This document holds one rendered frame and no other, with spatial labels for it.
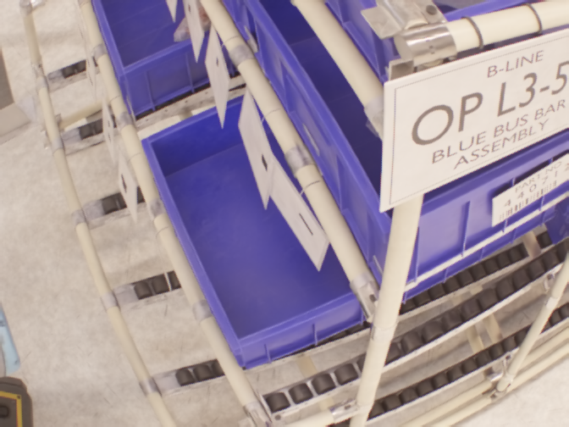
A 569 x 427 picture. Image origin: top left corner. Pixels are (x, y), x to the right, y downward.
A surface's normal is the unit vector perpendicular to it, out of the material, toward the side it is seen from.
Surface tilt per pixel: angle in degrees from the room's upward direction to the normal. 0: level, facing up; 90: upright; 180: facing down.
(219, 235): 3
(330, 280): 3
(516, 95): 90
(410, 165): 90
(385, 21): 0
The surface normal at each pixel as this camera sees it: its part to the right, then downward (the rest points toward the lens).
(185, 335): -0.01, -0.46
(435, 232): 0.40, 0.81
